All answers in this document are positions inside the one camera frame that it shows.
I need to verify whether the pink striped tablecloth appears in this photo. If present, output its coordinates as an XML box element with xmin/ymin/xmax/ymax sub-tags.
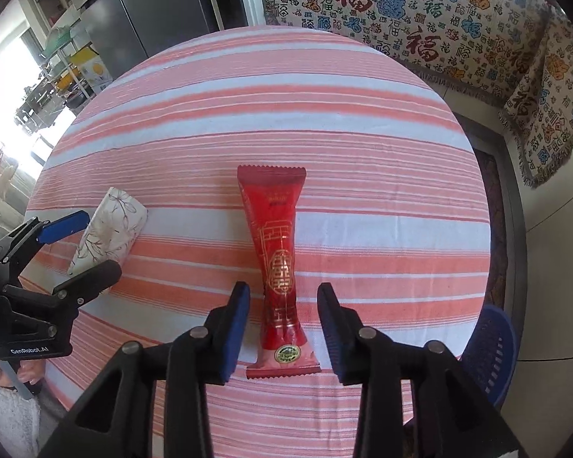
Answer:
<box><xmin>28</xmin><ymin>27</ymin><xmax>490</xmax><ymax>457</ymax></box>

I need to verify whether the hexagon patterned floor mat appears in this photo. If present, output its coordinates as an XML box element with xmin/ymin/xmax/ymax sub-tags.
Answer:
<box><xmin>474</xmin><ymin>149</ymin><xmax>508</xmax><ymax>309</ymax></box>

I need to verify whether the patterned fu character blanket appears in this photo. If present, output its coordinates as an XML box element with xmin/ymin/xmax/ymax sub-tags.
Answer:
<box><xmin>264</xmin><ymin>0</ymin><xmax>551</xmax><ymax>106</ymax></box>

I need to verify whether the person's left hand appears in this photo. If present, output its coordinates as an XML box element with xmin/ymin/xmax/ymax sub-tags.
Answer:
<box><xmin>0</xmin><ymin>349</ymin><xmax>46</xmax><ymax>392</ymax></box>

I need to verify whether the long red snack wrapper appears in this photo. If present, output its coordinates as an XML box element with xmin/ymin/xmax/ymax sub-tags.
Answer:
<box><xmin>237</xmin><ymin>166</ymin><xmax>321</xmax><ymax>379</ymax></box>

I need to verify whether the metal storage rack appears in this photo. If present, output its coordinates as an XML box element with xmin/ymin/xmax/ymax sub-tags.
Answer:
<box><xmin>14</xmin><ymin>26</ymin><xmax>112</xmax><ymax>134</ymax></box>

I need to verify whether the blue plastic trash basket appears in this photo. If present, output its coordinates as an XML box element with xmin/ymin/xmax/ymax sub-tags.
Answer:
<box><xmin>461</xmin><ymin>304</ymin><xmax>518</xmax><ymax>407</ymax></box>

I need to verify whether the grey refrigerator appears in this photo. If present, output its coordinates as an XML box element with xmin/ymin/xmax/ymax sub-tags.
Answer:
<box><xmin>72</xmin><ymin>0</ymin><xmax>218</xmax><ymax>79</ymax></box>

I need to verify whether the white floral tissue pack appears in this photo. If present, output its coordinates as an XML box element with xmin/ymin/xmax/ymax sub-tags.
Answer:
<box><xmin>67</xmin><ymin>187</ymin><xmax>148</xmax><ymax>276</ymax></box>

